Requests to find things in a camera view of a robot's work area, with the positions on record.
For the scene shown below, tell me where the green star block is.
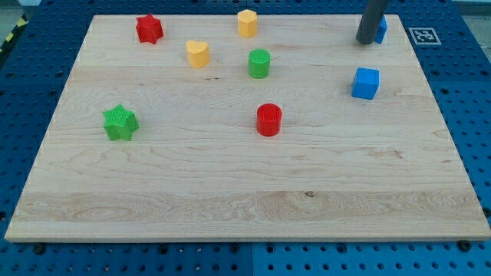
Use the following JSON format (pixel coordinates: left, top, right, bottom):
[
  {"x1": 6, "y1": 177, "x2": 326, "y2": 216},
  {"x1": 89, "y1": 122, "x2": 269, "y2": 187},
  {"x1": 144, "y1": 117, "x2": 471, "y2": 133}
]
[{"x1": 102, "y1": 104, "x2": 139, "y2": 141}]

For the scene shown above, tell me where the blue cube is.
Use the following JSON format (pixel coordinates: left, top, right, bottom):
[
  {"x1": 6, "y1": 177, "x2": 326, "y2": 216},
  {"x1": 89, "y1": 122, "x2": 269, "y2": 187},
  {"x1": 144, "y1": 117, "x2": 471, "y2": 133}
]
[{"x1": 351, "y1": 67, "x2": 380, "y2": 100}]

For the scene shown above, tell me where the red star block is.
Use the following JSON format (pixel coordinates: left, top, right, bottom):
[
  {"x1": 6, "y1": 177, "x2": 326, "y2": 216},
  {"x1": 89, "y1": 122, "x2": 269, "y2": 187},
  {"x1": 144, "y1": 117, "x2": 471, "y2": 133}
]
[{"x1": 136, "y1": 14, "x2": 164, "y2": 44}]

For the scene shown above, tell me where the red cylinder block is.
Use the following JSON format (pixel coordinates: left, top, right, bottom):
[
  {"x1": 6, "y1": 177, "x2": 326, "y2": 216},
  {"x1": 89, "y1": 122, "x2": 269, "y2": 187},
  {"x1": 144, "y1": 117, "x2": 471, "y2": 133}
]
[{"x1": 256, "y1": 103, "x2": 282, "y2": 136}]

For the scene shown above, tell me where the wooden board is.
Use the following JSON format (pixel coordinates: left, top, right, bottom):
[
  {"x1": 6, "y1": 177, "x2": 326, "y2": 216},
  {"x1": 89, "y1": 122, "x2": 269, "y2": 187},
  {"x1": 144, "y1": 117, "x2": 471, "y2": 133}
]
[{"x1": 5, "y1": 15, "x2": 490, "y2": 243}]

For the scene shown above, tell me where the green cylinder block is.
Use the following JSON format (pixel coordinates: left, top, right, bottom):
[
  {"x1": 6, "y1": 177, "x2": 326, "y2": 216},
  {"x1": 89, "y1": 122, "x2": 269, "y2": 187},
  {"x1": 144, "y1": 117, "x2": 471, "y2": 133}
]
[{"x1": 249, "y1": 48, "x2": 271, "y2": 79}]

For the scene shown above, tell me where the yellow heart block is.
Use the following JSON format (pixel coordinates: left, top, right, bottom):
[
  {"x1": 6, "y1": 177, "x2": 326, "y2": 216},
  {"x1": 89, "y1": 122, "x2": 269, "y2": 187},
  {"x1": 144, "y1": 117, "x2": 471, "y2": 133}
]
[{"x1": 186, "y1": 41, "x2": 210, "y2": 68}]

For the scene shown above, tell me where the yellow hexagon block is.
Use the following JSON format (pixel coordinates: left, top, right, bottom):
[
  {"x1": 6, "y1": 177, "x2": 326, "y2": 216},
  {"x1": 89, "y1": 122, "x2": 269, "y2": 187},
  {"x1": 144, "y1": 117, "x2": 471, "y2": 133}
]
[{"x1": 237, "y1": 9, "x2": 258, "y2": 38}]

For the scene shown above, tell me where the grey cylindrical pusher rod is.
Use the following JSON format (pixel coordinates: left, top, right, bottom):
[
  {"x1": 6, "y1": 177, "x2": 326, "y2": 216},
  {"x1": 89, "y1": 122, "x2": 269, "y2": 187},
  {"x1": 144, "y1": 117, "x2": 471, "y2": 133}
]
[{"x1": 355, "y1": 0, "x2": 388, "y2": 44}]

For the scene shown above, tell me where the blue block behind rod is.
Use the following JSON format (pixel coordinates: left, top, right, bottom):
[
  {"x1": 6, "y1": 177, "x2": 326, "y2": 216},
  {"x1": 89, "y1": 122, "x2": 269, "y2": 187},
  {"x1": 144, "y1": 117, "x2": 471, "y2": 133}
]
[{"x1": 374, "y1": 16, "x2": 387, "y2": 44}]

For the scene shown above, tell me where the white fiducial marker tag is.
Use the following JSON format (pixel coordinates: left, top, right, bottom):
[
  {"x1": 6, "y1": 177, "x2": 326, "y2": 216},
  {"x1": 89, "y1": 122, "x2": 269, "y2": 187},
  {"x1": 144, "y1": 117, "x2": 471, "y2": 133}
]
[{"x1": 409, "y1": 27, "x2": 441, "y2": 45}]

